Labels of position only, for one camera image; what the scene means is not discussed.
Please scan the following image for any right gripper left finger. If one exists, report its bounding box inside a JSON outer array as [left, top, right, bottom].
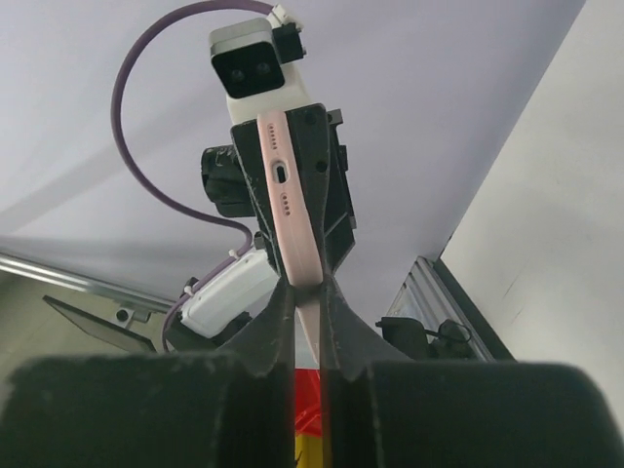
[[1, 281, 295, 467]]

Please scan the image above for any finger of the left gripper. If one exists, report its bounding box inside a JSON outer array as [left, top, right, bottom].
[[230, 121, 286, 277], [287, 103, 330, 288]]

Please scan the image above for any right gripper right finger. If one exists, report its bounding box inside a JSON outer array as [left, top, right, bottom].
[[319, 278, 617, 467]]

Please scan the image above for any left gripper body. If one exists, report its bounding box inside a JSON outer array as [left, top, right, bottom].
[[199, 109, 360, 274]]

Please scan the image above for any pink phone case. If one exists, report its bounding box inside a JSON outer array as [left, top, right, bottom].
[[256, 110, 323, 364]]

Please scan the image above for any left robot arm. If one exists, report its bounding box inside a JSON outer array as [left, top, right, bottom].
[[162, 104, 356, 350]]

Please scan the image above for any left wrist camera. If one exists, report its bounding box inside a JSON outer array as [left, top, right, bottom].
[[209, 1, 312, 125]]

